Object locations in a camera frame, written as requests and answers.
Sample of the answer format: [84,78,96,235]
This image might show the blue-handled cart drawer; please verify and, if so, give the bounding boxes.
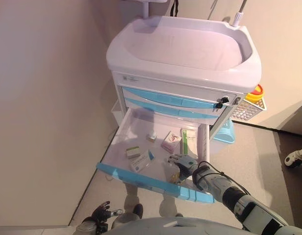
[96,107,216,204]
[121,85,222,110]
[125,96,218,125]

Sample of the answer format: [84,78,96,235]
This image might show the black key bunch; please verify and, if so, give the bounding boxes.
[214,96,230,110]

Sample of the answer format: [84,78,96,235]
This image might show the small green white box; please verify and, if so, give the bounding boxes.
[124,145,141,160]

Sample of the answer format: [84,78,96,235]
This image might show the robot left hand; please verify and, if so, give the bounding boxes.
[91,201,124,226]

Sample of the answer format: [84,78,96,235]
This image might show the robot left leg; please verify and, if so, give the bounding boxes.
[123,183,144,220]

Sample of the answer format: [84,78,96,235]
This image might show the white side bin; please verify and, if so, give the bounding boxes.
[110,98,123,123]

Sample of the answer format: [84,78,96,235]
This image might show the white raised side shelf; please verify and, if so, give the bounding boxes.
[120,0,170,19]

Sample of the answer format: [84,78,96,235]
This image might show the white blue medicine box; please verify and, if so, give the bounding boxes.
[129,150,155,173]

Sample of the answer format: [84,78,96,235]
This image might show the white wire basket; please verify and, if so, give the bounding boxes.
[230,96,268,123]

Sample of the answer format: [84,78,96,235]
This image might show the pink medicine box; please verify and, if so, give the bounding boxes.
[160,130,183,154]

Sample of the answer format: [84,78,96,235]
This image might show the yellow sharps container red lid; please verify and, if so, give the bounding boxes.
[244,84,266,103]

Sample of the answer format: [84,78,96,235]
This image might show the waste bin with blue lid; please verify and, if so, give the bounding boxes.
[209,119,236,155]

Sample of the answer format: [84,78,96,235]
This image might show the metal IV pole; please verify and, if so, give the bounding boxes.
[230,0,248,28]

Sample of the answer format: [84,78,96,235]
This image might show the clear bottle yellow capsules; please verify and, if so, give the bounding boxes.
[162,159,182,185]

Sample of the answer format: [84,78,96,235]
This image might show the grey robot torso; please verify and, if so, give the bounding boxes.
[111,216,289,235]

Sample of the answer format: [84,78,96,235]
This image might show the white plastic cart top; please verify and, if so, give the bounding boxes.
[106,15,263,93]

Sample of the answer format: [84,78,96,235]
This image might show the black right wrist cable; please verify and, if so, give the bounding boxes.
[197,160,251,196]

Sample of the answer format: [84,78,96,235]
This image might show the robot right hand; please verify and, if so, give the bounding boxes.
[167,153,199,183]

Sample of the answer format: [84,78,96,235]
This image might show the white bed caster wheel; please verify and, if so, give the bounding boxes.
[284,154,302,169]

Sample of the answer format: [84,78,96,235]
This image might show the long green white box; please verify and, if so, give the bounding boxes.
[179,128,199,158]

